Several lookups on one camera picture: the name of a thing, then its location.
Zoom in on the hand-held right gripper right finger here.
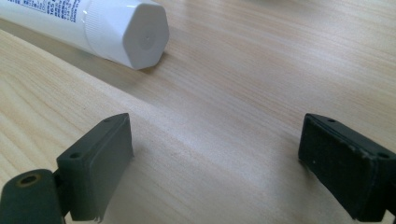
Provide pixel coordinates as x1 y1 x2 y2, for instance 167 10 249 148
297 113 396 223

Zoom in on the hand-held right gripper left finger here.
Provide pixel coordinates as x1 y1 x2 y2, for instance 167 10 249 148
56 112 134 223

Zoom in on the white tube with blue print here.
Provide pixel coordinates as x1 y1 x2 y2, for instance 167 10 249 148
0 0 171 71

